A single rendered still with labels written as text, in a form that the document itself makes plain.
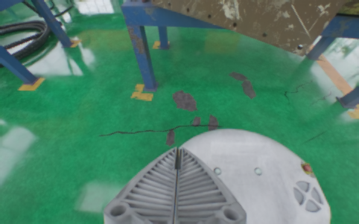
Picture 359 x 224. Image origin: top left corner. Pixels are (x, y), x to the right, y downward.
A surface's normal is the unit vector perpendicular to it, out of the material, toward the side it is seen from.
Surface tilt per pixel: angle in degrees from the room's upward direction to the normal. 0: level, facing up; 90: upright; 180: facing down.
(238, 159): 0
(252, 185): 0
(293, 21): 90
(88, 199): 0
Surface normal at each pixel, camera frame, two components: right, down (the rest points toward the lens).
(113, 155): -0.01, -0.57
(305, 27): -0.67, 0.62
